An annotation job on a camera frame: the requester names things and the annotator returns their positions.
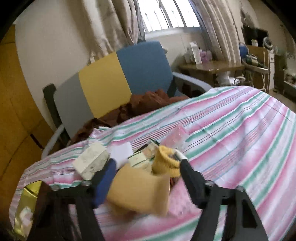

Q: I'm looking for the wooden wardrobe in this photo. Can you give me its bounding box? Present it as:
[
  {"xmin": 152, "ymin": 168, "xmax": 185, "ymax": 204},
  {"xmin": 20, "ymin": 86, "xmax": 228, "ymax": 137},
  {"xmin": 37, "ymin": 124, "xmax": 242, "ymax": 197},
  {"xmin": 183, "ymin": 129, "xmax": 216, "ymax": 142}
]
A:
[{"xmin": 1, "ymin": 25, "xmax": 53, "ymax": 222}]

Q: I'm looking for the flat white box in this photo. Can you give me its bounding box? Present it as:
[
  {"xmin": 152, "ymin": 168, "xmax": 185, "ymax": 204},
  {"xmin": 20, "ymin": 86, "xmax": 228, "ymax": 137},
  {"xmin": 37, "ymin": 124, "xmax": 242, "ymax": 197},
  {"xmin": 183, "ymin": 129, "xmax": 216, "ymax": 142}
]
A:
[{"xmin": 107, "ymin": 142, "xmax": 133, "ymax": 170}]

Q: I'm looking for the gold metal tin box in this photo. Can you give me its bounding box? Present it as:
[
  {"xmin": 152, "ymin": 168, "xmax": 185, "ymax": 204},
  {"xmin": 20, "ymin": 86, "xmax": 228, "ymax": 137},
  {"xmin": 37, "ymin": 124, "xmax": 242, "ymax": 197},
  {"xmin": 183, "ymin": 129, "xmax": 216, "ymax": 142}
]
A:
[{"xmin": 14, "ymin": 180, "xmax": 42, "ymax": 240}]

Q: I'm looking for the dark brown blanket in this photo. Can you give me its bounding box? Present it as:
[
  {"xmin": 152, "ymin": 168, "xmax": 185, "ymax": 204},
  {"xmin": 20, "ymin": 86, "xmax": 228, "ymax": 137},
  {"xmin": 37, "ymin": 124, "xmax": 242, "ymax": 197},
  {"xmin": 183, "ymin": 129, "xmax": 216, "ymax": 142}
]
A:
[{"xmin": 69, "ymin": 89, "xmax": 188, "ymax": 145}]

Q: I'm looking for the yellow knitted sock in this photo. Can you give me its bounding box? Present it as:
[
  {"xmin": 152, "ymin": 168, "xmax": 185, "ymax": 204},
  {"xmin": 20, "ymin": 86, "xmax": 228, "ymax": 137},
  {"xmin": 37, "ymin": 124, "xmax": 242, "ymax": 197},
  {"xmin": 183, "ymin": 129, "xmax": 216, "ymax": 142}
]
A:
[{"xmin": 152, "ymin": 146, "xmax": 181, "ymax": 178}]

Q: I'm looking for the window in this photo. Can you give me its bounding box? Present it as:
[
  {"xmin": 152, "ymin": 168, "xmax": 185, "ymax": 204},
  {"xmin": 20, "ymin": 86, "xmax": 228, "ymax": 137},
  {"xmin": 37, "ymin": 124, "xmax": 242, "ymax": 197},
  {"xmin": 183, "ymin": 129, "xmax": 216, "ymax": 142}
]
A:
[{"xmin": 138, "ymin": 0, "xmax": 200, "ymax": 34}]

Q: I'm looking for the pink plastic packet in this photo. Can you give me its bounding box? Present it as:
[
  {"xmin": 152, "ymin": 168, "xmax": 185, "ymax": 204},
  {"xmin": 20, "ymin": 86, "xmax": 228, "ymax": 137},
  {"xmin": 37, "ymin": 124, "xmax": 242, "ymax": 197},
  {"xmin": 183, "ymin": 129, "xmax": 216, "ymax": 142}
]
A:
[{"xmin": 160, "ymin": 125, "xmax": 189, "ymax": 151}]

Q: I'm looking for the white square box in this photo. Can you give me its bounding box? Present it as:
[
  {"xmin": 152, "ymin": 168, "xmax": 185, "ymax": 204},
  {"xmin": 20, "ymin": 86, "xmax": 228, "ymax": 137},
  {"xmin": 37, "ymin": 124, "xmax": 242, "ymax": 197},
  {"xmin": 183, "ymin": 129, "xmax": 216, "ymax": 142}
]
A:
[{"xmin": 72, "ymin": 143, "xmax": 109, "ymax": 180}]

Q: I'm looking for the yellow sponge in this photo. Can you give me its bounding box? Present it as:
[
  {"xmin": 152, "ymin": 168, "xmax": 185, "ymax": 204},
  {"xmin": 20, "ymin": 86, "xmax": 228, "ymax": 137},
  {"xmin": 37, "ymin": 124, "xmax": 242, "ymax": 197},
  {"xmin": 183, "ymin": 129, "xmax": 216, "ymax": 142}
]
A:
[{"xmin": 107, "ymin": 164, "xmax": 171, "ymax": 216}]

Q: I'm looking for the wooden desk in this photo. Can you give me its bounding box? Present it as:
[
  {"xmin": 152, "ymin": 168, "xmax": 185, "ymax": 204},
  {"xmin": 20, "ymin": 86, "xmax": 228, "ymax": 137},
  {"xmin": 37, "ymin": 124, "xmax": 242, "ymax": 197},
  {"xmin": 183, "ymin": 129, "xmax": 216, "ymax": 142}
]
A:
[{"xmin": 178, "ymin": 61, "xmax": 244, "ymax": 87}]

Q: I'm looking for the beige curtain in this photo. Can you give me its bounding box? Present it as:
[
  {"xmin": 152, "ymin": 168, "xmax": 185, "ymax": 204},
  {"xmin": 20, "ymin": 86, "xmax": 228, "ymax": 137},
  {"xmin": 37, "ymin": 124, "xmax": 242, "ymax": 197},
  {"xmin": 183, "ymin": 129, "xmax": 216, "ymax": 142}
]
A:
[{"xmin": 81, "ymin": 1, "xmax": 241, "ymax": 64}]

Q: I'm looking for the small gold card box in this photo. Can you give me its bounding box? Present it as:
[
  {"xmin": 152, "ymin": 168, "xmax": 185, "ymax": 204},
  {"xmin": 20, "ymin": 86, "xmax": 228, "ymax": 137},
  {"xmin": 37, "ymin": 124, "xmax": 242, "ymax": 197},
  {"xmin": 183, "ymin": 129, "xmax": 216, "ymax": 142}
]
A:
[{"xmin": 128, "ymin": 141, "xmax": 159, "ymax": 173}]

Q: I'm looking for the striped pink green bedsheet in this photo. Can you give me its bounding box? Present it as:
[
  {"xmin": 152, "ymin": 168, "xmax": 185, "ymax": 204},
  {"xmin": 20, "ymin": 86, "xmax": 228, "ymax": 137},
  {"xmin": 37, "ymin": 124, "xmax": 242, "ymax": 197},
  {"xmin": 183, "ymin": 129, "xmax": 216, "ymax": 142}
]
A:
[{"xmin": 9, "ymin": 86, "xmax": 295, "ymax": 240}]

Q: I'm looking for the grey yellow blue chair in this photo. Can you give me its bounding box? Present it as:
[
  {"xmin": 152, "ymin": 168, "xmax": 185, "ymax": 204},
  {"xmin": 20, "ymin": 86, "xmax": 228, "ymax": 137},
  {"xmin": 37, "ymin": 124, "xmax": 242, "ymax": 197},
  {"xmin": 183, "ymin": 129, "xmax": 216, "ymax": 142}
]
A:
[{"xmin": 42, "ymin": 41, "xmax": 212, "ymax": 158}]

